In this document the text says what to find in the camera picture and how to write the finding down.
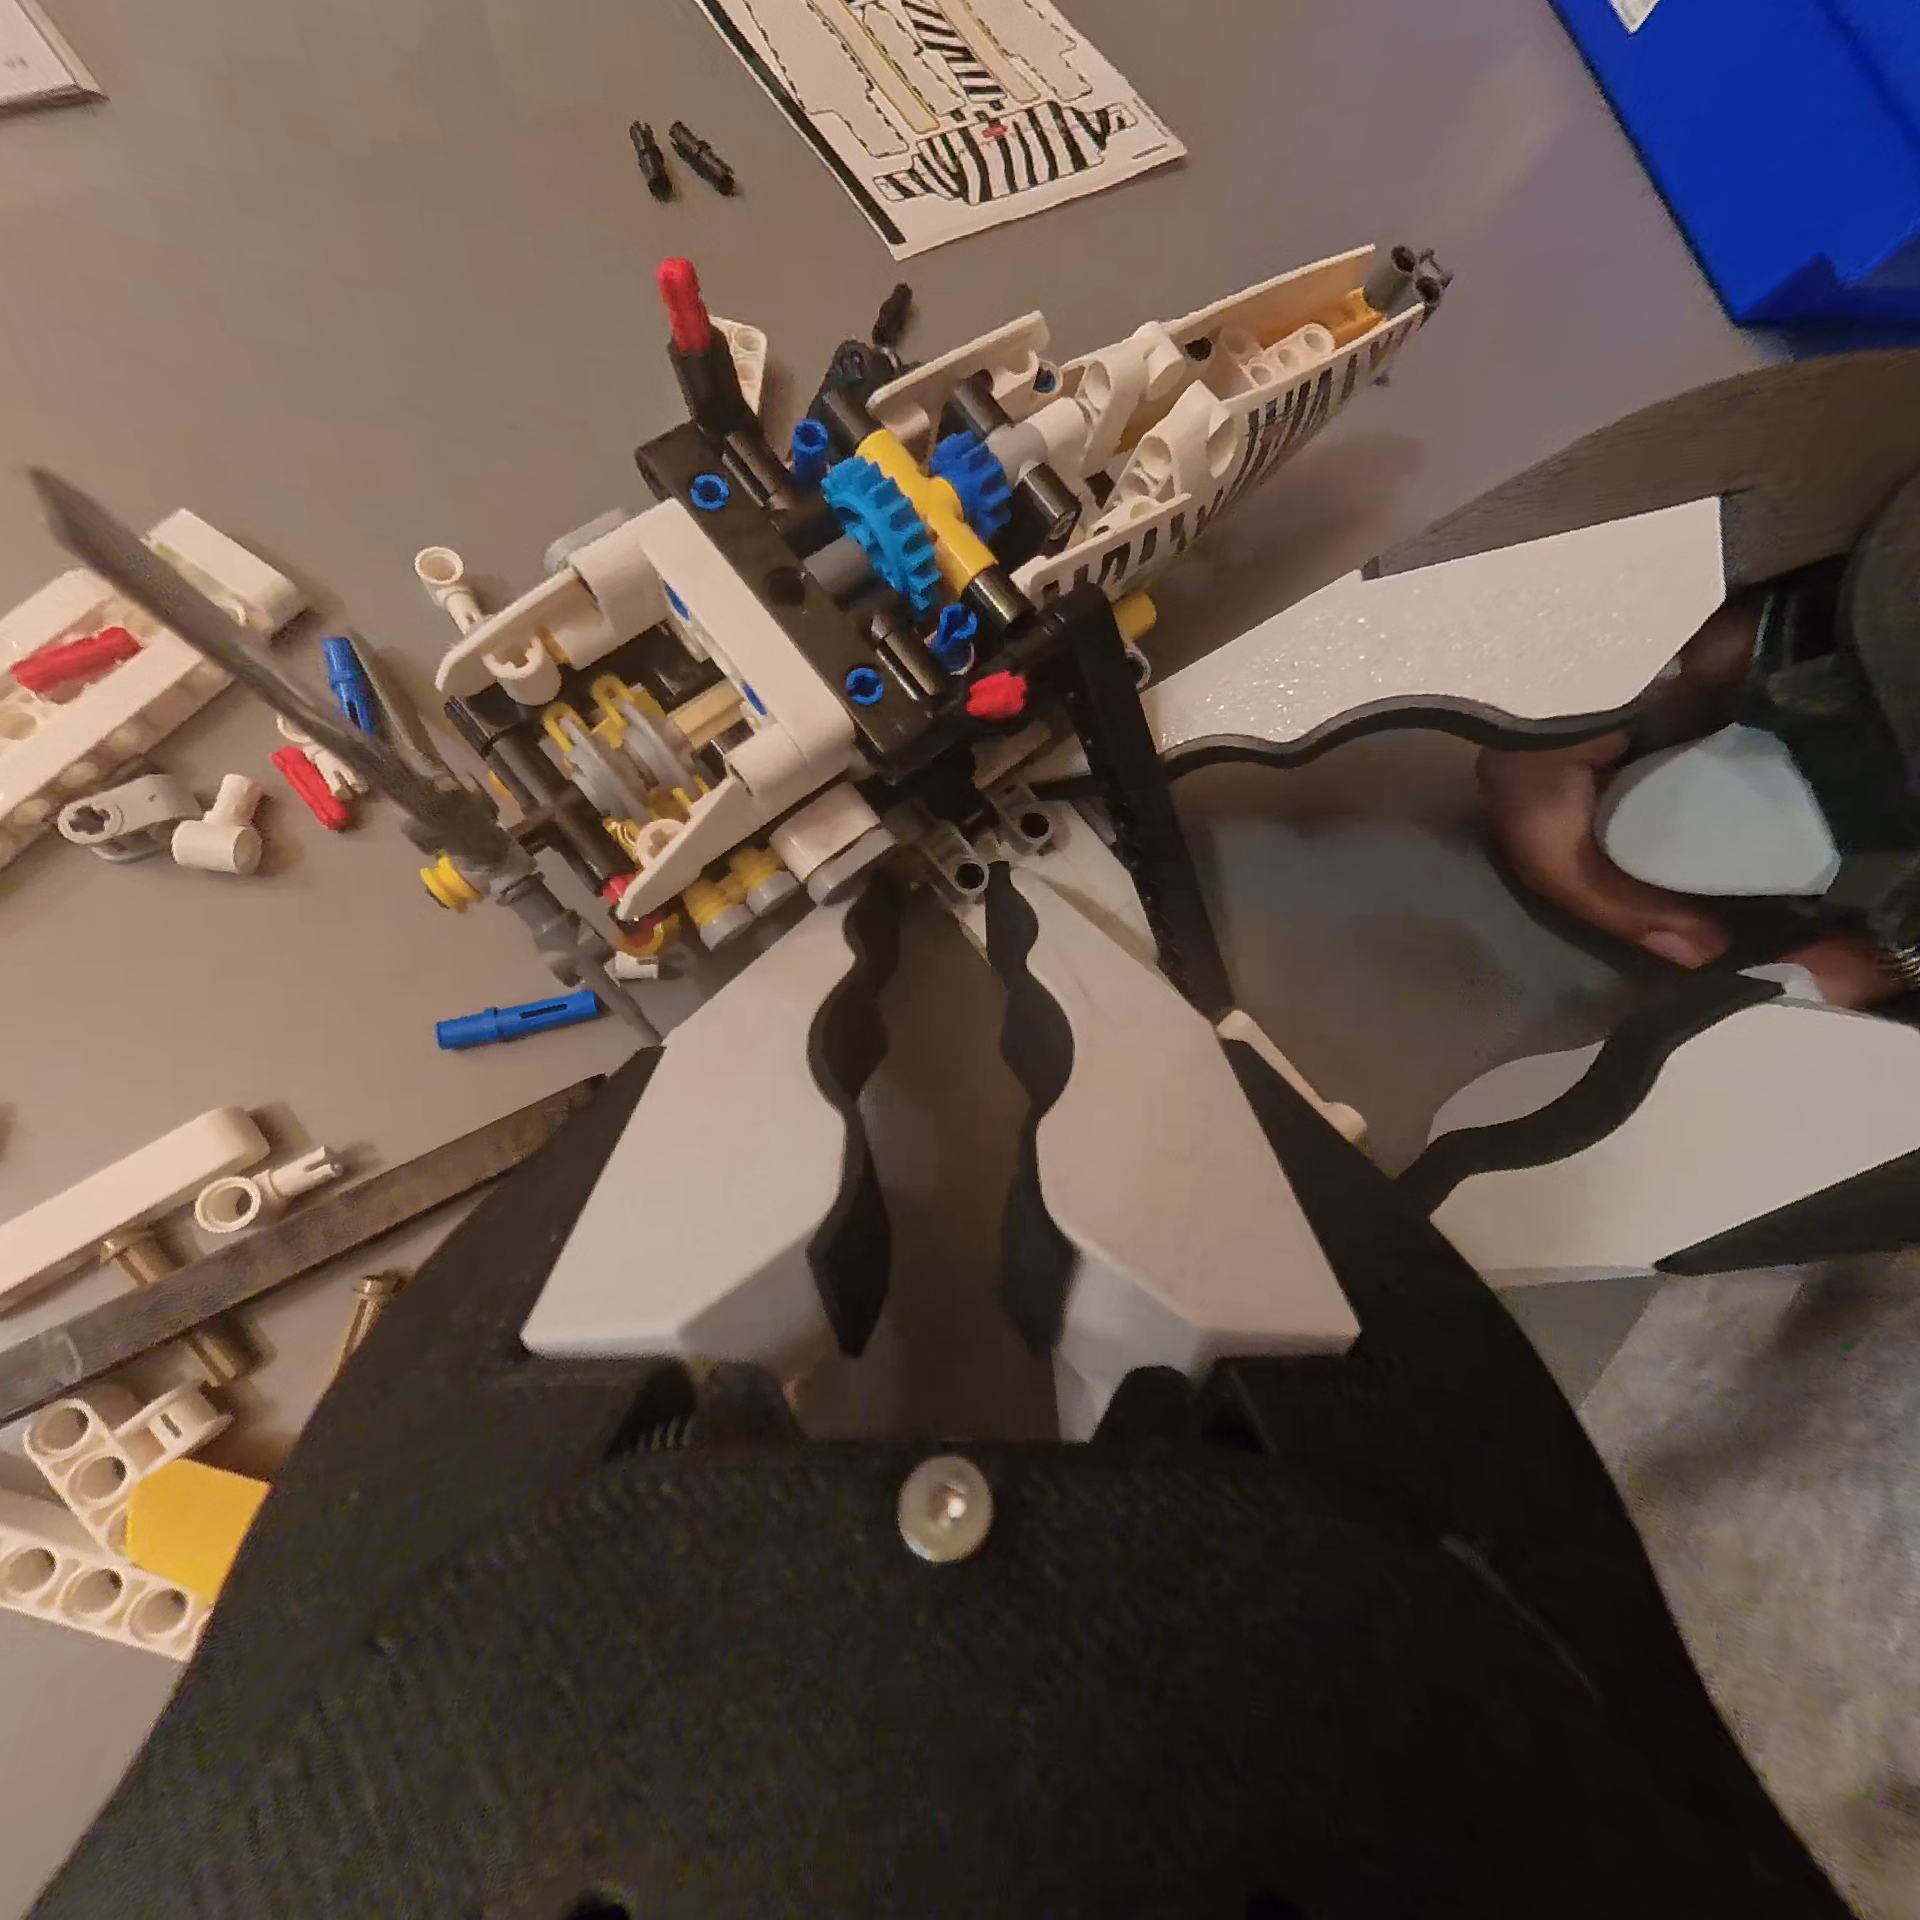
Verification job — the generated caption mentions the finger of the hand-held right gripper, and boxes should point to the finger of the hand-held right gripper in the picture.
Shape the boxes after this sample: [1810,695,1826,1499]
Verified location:
[1141,496,1732,778]
[1396,969,1920,1285]

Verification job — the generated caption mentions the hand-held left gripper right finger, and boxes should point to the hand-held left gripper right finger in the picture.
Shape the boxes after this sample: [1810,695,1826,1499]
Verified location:
[991,867,1361,1430]

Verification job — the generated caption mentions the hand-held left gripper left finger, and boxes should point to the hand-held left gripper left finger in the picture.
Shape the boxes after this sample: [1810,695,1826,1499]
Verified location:
[518,874,909,1416]

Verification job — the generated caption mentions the lego helicopter model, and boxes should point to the lego helicopter model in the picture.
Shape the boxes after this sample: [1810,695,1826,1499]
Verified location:
[29,244,1456,1146]

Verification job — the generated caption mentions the long blue lego pin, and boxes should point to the long blue lego pin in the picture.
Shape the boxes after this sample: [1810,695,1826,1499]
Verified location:
[436,989,603,1056]

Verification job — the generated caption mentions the black lego rotor blade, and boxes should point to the black lego rotor blade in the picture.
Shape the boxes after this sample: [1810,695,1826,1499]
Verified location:
[0,1076,603,1430]

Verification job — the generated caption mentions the white straight lego beam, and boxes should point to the white straight lego beam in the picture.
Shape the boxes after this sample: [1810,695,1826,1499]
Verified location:
[0,1105,274,1311]

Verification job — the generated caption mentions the loose small lego pieces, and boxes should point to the loose small lego pieces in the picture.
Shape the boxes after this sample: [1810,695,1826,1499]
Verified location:
[58,548,497,1239]

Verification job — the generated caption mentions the pile of white yellow lego parts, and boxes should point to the pile of white yellow lego parts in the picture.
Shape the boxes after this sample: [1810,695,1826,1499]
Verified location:
[0,1378,274,1663]

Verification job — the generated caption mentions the person's right hand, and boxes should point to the person's right hand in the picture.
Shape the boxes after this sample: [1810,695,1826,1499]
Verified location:
[1472,734,1920,1012]

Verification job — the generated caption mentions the blue plastic bin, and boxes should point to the blue plastic bin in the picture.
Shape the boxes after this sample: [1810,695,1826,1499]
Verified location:
[1550,0,1920,330]

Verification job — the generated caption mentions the zebra sticker sheet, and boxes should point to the zebra sticker sheet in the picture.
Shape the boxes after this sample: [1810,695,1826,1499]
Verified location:
[691,0,1186,250]

